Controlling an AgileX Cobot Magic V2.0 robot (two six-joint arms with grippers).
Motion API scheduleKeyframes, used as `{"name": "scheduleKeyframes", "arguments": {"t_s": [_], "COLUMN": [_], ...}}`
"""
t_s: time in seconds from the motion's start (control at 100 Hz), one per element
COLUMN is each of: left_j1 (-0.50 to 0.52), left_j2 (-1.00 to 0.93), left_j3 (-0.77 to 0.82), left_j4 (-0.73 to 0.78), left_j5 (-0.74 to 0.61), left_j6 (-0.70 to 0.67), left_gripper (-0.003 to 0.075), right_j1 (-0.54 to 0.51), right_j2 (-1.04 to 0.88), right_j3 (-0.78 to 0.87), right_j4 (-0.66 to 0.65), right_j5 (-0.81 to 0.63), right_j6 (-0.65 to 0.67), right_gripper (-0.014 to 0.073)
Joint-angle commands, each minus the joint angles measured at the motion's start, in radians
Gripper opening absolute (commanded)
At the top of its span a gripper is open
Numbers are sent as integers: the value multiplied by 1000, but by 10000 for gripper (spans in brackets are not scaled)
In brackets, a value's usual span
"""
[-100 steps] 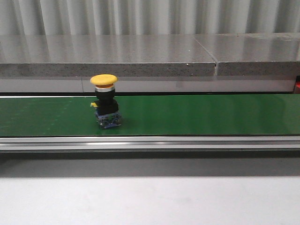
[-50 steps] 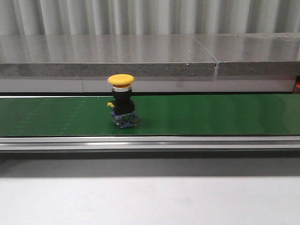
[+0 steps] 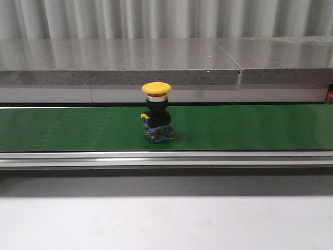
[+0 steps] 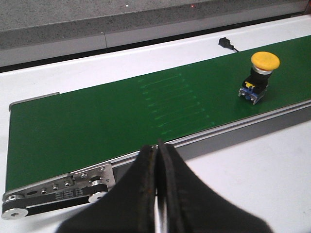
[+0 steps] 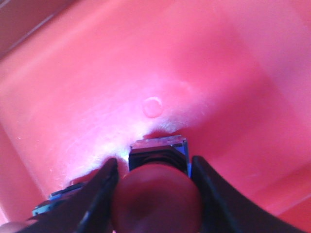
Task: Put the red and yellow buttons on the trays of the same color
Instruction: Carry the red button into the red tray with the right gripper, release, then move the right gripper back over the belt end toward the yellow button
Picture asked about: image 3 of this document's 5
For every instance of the green conveyor belt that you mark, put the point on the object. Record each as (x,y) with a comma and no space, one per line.
(220,128)

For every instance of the right grey stone slab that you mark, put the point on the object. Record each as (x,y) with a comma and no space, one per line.
(303,60)

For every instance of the grey stone slab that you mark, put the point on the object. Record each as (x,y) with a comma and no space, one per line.
(96,62)
(303,60)

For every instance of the left grey stone slab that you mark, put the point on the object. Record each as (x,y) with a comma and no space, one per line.
(96,62)

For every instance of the white pleated curtain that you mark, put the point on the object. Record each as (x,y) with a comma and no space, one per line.
(164,19)

